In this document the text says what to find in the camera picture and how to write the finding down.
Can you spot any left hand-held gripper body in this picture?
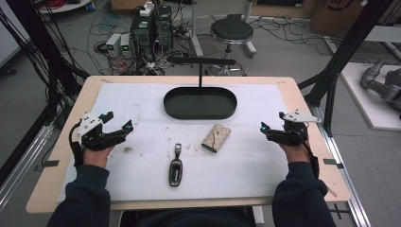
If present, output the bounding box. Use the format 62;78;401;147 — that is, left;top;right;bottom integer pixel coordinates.
77;112;116;151

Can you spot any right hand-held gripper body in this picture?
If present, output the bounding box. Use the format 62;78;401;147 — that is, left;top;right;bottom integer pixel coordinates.
278;109;322;148

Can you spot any beige key pouch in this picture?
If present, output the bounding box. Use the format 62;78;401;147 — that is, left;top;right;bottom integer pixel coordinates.
200;123;232;154

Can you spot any black car key fob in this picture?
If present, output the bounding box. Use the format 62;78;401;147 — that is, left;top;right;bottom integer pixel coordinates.
168;143;184;188

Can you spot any black oval tray with stand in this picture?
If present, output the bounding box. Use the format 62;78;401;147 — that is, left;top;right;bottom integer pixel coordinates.
163;56;238;121

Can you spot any person's right hand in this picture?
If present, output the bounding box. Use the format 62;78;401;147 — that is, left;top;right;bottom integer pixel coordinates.
279;142;312;165

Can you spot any person's left hand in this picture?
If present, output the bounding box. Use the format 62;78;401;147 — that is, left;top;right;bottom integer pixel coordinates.
82;145;115;169

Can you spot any white table mat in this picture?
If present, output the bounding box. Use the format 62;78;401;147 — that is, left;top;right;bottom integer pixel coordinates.
56;82;299;203

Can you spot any white floor board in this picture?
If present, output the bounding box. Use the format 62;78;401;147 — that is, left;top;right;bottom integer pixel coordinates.
340;61;401;132

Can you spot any grey power supply unit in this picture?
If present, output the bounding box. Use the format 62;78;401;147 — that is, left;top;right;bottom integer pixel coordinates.
119;33;133;58
105;32;123;59

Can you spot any black computer tower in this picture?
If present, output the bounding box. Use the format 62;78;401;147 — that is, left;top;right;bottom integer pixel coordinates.
130;12;157;62
153;5;174;52

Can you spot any black round stool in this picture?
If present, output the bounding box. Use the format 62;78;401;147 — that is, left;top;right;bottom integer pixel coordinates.
206;13;255;77

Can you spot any person's lap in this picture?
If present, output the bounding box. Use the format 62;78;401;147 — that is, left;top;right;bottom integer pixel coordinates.
119;207;253;227

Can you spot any brown cardboard box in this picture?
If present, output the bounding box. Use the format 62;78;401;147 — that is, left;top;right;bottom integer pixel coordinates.
309;0;401;41

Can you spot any white power strip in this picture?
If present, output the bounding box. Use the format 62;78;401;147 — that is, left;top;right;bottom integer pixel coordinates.
138;1;156;18

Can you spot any white round table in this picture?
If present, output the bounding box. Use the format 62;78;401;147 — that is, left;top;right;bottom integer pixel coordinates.
37;0;93;14

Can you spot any grey desk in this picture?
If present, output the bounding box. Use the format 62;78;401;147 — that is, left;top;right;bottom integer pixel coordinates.
364;25;401;44

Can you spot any tangle of floor cables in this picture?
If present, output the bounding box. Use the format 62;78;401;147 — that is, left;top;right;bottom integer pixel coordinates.
67;6;197;77

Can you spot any aluminium rail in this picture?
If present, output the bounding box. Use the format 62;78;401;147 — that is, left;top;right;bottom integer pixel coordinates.
0;122;55;211
309;103;373;227

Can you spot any black metal frame post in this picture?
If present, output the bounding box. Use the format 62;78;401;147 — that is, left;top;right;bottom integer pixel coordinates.
297;0;396;137
0;0;91;131

